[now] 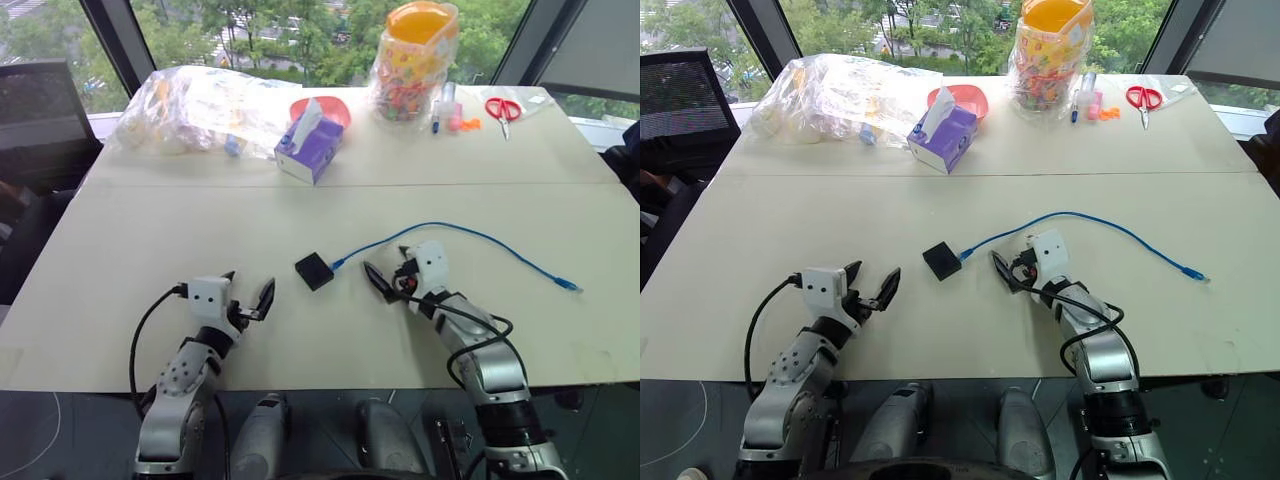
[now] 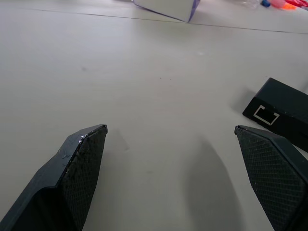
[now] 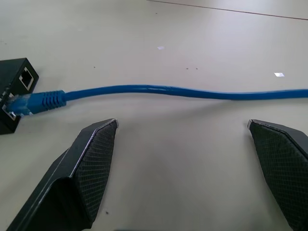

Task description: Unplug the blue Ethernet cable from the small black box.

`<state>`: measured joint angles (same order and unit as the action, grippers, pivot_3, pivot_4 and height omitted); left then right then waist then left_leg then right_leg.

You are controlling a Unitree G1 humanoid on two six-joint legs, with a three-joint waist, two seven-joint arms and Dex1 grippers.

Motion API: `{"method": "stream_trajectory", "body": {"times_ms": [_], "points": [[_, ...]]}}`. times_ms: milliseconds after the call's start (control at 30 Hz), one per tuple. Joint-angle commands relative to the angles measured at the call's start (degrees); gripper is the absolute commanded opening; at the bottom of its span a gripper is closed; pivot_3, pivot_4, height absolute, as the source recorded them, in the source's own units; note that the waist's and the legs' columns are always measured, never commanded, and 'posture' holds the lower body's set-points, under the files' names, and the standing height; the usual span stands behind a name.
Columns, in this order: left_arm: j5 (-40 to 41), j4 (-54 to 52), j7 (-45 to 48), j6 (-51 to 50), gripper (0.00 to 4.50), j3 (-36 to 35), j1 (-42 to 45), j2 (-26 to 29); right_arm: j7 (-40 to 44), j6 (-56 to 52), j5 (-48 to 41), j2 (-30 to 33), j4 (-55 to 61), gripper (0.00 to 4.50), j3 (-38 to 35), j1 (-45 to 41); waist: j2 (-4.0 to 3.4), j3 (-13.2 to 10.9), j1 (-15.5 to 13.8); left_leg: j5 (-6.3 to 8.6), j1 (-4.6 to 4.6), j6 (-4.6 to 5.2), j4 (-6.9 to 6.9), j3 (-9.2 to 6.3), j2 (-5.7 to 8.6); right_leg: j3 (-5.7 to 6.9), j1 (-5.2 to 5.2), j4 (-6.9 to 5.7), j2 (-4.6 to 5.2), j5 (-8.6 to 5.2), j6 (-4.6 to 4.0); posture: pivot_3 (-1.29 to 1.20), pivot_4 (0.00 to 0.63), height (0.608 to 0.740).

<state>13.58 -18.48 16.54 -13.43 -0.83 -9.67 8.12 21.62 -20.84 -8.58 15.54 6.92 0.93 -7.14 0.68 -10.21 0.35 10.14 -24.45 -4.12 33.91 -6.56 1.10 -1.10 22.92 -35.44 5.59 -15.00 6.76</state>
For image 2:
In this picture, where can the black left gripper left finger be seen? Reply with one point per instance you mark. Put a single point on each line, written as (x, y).
(72, 173)

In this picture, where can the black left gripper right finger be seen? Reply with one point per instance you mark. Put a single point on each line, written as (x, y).
(269, 173)

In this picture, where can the black box with white outline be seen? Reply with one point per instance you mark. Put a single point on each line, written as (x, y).
(284, 103)

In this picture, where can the pink round toy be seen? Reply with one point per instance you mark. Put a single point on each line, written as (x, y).
(278, 3)

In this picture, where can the blue bottle cap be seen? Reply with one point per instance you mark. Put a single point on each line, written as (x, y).
(265, 3)

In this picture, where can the clear plastic bottle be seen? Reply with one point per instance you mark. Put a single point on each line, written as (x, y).
(251, 3)

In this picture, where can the orange and red toy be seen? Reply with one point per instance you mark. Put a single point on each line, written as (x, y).
(294, 4)

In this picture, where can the white box with purple edges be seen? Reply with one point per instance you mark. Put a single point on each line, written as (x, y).
(168, 7)

